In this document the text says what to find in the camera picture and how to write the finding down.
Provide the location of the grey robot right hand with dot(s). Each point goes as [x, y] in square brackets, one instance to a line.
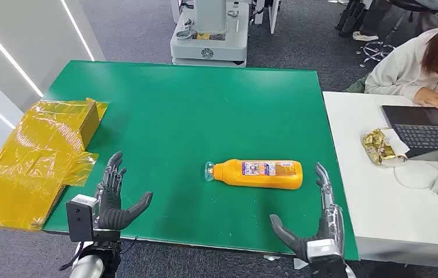
[332, 226]

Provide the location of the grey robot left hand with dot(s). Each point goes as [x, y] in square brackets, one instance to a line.
[109, 207]

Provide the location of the orange detergent bottle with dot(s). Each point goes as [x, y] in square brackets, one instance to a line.
[257, 178]

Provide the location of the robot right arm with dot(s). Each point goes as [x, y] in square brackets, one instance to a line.
[350, 273]

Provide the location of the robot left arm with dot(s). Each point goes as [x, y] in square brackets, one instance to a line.
[88, 266]

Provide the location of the white robot base machine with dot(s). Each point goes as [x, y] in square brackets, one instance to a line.
[209, 48]

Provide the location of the white table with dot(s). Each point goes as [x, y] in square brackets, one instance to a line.
[376, 207]

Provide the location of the white paper scrap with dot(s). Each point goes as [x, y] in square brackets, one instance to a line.
[300, 264]
[271, 258]

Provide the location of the yellow taped cardboard box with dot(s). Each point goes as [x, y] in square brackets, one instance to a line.
[31, 165]

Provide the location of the gold foil snack wrapper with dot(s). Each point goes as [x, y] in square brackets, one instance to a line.
[376, 147]

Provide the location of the green table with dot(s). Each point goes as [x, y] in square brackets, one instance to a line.
[184, 115]

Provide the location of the dark grey laptop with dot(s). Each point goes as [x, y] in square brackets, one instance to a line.
[426, 134]

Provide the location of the person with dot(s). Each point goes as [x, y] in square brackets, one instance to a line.
[399, 69]
[376, 15]

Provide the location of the white furniture panel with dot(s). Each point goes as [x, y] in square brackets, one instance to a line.
[273, 15]

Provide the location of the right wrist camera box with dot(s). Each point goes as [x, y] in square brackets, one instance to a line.
[324, 251]

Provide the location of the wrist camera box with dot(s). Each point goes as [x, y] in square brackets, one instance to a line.
[324, 251]
[79, 220]

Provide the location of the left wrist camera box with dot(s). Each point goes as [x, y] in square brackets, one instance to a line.
[79, 220]

